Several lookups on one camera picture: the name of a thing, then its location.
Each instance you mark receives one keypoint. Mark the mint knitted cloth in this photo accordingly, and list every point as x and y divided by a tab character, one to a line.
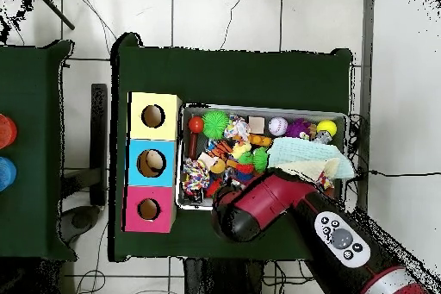
303	149

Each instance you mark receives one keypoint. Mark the multicoloured patterned cloth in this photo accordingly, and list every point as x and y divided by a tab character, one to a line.
322	181

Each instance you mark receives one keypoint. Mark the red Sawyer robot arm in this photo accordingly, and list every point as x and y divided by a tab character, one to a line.
265	201

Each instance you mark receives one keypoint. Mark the clear shallow mesh bin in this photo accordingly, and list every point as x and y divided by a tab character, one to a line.
189	201

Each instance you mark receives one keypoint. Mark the wooden box with three holes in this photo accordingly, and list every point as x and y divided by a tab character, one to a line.
151	149

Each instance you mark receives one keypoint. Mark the tiger striped toy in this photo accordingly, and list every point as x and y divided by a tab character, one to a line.
220	149

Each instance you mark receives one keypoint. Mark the green spiky ball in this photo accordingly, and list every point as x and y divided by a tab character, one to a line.
216	123

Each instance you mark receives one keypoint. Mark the red maraca rattle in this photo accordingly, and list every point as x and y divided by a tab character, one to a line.
196	124

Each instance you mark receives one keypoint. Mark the white baseball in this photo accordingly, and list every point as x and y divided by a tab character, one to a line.
278	126

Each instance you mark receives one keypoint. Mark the dark green tablecloth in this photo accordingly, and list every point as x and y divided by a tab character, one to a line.
241	80

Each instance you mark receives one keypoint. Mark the purple monster toy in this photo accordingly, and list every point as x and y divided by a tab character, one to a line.
298	129

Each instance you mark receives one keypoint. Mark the yellow ball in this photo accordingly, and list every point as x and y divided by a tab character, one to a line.
326	128

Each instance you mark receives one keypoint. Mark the black panel stand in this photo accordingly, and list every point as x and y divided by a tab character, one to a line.
99	135

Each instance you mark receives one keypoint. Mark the grey round stand base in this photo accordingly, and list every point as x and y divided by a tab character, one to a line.
83	219

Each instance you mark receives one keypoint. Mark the dark green side cloth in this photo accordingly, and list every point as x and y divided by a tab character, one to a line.
34	101

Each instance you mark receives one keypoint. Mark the black rod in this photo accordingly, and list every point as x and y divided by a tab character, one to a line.
55	10

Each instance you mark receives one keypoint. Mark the red round disc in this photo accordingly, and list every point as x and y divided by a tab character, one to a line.
6	131

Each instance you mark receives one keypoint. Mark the blue round disc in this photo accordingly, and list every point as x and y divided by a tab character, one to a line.
5	174

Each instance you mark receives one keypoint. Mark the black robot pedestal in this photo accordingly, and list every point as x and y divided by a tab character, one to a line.
220	280

